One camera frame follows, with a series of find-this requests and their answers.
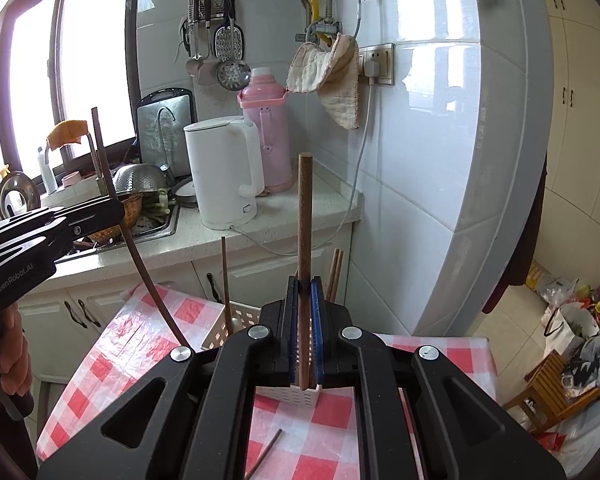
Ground red white checkered tablecloth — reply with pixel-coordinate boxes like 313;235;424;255
35;282;499;480

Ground pink thermos flask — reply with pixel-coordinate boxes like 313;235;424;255
237;67;294;194

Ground wall power socket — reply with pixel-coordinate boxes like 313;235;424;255
358;44;396;86

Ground brown wooden chopstick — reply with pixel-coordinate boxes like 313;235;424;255
244;428;284;480
325;247;340;301
90;106;194;354
331;248;344;302
221;236;234;337
298;153;313;390

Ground beige hanging dish cloth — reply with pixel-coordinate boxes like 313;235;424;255
286;34;360;130

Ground orange cloth on faucet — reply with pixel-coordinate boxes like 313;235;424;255
46;119;88;151

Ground wall utensil rack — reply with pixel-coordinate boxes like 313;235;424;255
181;0;251;92

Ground steel pot lid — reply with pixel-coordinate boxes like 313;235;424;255
0;171;41;219

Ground wooden stool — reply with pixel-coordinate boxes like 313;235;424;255
502;350;600;436

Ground white perforated utensil basket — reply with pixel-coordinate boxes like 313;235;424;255
201;301;322;408

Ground person's left hand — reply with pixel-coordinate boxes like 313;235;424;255
0;304;32;396

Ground steel cutting board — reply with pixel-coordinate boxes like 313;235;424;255
136;88;196;178

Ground metal colander bowl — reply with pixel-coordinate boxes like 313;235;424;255
112;164;168;195

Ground woven wicker basket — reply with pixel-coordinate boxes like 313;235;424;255
86;192;145;246

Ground white electric kettle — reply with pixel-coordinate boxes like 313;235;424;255
184;116;264;231

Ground cream wall cabinets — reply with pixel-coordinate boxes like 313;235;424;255
534;0;600;285

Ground chrome sink faucet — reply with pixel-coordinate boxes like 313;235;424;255
85;132;109;196

